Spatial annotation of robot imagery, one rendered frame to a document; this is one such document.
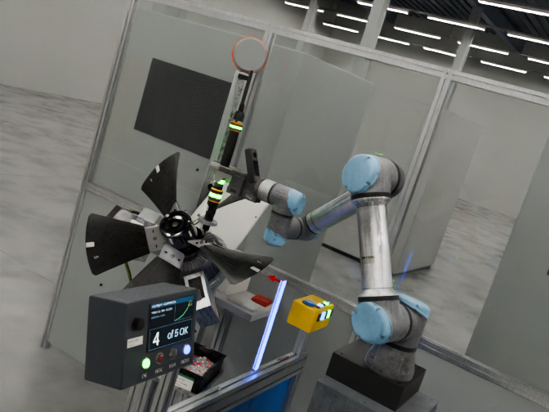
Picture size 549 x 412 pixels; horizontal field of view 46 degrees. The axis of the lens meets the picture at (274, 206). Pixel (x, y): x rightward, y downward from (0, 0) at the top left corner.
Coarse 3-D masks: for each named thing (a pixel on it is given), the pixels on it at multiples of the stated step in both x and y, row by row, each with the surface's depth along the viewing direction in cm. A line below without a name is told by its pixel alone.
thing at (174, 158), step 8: (176, 152) 248; (168, 160) 248; (176, 160) 245; (160, 168) 250; (168, 168) 246; (176, 168) 243; (152, 176) 252; (160, 176) 248; (168, 176) 244; (176, 176) 241; (144, 184) 254; (152, 184) 251; (160, 184) 246; (168, 184) 242; (144, 192) 253; (152, 192) 250; (160, 192) 245; (168, 192) 241; (152, 200) 249; (160, 200) 245; (168, 200) 240; (160, 208) 244; (168, 208) 239
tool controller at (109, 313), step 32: (160, 288) 154; (192, 288) 157; (96, 320) 139; (128, 320) 136; (160, 320) 146; (192, 320) 157; (96, 352) 139; (128, 352) 137; (192, 352) 158; (128, 384) 138
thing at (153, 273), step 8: (152, 264) 220; (160, 264) 221; (168, 264) 223; (144, 272) 218; (152, 272) 219; (160, 272) 220; (168, 272) 222; (176, 272) 224; (136, 280) 216; (144, 280) 216; (152, 280) 217; (160, 280) 219; (168, 280) 221; (176, 280) 223; (128, 288) 214
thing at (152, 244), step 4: (148, 228) 231; (152, 228) 231; (156, 228) 231; (148, 232) 232; (152, 232) 232; (156, 232) 231; (148, 236) 232; (152, 236) 232; (156, 236) 232; (160, 236) 232; (148, 240) 232; (152, 240) 232; (156, 240) 232; (160, 240) 232; (164, 240) 232; (148, 244) 233; (152, 244) 233; (160, 244) 232; (152, 248) 233; (156, 248) 233; (160, 248) 233
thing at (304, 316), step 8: (312, 296) 245; (296, 304) 233; (304, 304) 232; (328, 304) 241; (296, 312) 233; (304, 312) 232; (312, 312) 230; (320, 312) 233; (288, 320) 235; (296, 320) 233; (304, 320) 232; (312, 320) 230; (320, 320) 236; (328, 320) 244; (304, 328) 232; (312, 328) 231; (320, 328) 239
